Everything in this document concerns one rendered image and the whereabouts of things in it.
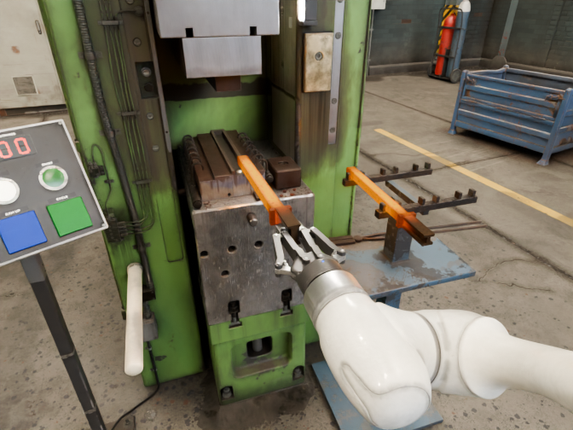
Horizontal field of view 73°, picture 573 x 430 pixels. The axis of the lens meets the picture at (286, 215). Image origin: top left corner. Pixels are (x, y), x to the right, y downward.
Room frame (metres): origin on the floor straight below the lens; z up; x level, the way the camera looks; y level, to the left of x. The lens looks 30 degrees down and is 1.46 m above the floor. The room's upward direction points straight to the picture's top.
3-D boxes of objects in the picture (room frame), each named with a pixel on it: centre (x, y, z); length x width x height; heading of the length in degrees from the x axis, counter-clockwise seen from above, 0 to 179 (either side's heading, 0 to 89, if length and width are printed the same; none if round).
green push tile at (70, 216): (0.79, 0.51, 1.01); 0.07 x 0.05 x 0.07; 133
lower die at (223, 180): (1.27, 0.23, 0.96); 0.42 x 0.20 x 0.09; 18
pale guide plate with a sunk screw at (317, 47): (1.29, -0.10, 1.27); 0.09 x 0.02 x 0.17; 108
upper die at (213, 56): (1.27, 0.23, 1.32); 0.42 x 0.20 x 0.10; 18
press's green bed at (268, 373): (1.30, 0.18, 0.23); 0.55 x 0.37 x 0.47; 18
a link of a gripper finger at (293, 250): (0.57, -0.01, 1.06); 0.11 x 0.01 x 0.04; 23
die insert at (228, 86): (1.31, 0.22, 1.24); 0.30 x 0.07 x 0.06; 18
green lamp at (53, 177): (0.82, 0.54, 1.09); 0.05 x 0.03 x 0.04; 108
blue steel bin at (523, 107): (4.24, -2.57, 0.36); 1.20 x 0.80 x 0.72; 29
